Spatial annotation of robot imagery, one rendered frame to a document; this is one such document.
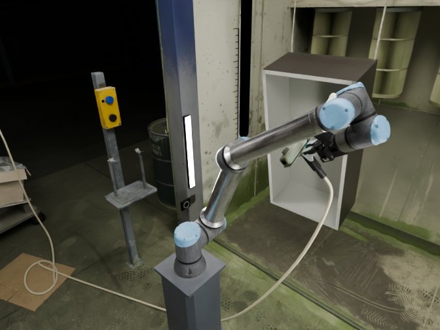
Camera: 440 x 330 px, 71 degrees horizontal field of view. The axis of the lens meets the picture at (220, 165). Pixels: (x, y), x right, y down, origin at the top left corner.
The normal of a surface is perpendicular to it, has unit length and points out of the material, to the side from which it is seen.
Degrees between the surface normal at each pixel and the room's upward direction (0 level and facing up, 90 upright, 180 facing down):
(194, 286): 0
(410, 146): 57
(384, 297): 0
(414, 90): 90
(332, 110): 88
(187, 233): 5
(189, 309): 90
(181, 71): 90
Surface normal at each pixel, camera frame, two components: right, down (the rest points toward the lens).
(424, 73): -0.67, 0.36
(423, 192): -0.58, -0.18
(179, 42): 0.74, 0.30
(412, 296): -0.02, -0.89
